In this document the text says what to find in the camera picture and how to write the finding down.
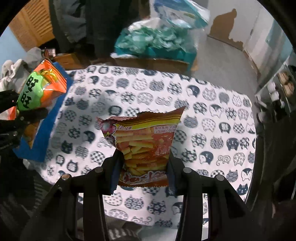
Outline brown cardboard box floor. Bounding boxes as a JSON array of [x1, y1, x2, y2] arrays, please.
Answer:
[[110, 53, 199, 75]]

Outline shoe rack with shoes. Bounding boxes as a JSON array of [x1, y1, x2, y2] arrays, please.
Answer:
[[255, 52, 295, 125]]

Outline french fries snack bag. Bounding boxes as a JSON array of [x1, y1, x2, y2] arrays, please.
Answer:
[[97, 106, 185, 187]]

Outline orange green wangwang bag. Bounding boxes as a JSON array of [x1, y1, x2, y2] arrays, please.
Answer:
[[6, 58, 68, 149]]

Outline blue cardboard box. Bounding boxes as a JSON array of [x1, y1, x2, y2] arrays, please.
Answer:
[[14, 59, 73, 162]]

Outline teal cloth in box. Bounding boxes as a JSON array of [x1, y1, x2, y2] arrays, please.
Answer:
[[114, 25, 197, 65]]

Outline dark hanging coats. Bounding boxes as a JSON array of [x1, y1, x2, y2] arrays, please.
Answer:
[[49, 0, 150, 59]]

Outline cat pattern tablecloth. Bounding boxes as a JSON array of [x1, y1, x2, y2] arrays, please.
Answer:
[[34, 66, 256, 227]]

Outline wooden louvered door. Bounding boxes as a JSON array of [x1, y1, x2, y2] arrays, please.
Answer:
[[9, 0, 55, 51]]

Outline grey white clothes pile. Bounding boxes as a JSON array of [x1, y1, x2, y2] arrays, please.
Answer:
[[1, 47, 44, 93]]

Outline blue plastic bag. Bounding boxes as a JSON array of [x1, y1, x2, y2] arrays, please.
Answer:
[[153, 1, 210, 29]]

